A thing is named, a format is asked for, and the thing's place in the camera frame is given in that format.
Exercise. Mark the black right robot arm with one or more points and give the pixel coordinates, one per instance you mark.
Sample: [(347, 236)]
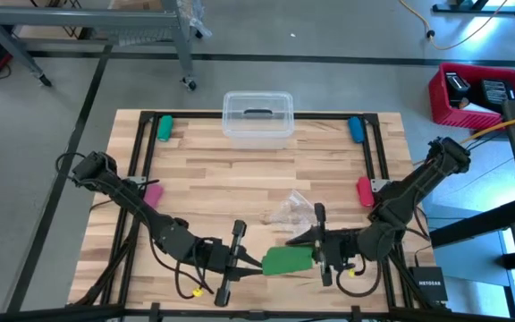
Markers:
[(400, 201)]

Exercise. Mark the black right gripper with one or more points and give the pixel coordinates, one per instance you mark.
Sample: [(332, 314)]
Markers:
[(340, 248)]

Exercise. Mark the green elastic bandage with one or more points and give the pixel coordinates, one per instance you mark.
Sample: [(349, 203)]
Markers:
[(286, 260)]

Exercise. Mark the cardboard box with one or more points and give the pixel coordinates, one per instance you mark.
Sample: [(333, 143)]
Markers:
[(137, 4)]

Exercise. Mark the clear plastic storage box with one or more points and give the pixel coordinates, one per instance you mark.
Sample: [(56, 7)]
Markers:
[(257, 129)]

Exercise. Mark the black floor stand frame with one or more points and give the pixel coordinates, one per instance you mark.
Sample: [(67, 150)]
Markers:
[(476, 9)]

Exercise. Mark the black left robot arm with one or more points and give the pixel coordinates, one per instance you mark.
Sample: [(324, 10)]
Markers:
[(172, 237)]

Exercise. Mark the pink bandage roll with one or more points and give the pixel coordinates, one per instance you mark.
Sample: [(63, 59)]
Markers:
[(154, 196)]

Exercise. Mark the blue bandage roll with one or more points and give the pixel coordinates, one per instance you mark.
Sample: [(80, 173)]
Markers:
[(357, 129)]

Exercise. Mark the black outer rig frame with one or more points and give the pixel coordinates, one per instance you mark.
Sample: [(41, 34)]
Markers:
[(239, 56)]

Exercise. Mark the red plastic crate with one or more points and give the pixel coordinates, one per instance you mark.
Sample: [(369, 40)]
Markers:
[(458, 118)]

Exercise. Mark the long black desk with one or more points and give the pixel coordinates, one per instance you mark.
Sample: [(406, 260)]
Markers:
[(514, 134)]

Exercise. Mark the black device in crate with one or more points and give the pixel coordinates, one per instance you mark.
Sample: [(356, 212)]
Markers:
[(456, 85), (496, 91)]

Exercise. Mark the grey metal table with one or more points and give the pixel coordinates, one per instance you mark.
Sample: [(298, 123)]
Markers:
[(83, 18)]

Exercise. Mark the clear plastic bag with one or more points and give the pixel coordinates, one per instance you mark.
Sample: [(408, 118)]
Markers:
[(293, 210)]

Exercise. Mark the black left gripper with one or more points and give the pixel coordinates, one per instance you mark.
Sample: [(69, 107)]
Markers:
[(215, 259)]

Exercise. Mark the clear plastic wrap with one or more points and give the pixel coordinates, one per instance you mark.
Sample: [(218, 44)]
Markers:
[(195, 18)]

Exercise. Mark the teal bandage roll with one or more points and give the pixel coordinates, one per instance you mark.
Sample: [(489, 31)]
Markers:
[(165, 129)]

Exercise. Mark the black Netgear network switch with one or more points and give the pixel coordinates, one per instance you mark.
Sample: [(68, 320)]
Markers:
[(429, 284)]

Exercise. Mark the black aluminium table frame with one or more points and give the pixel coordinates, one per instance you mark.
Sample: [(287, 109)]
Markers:
[(186, 115)]

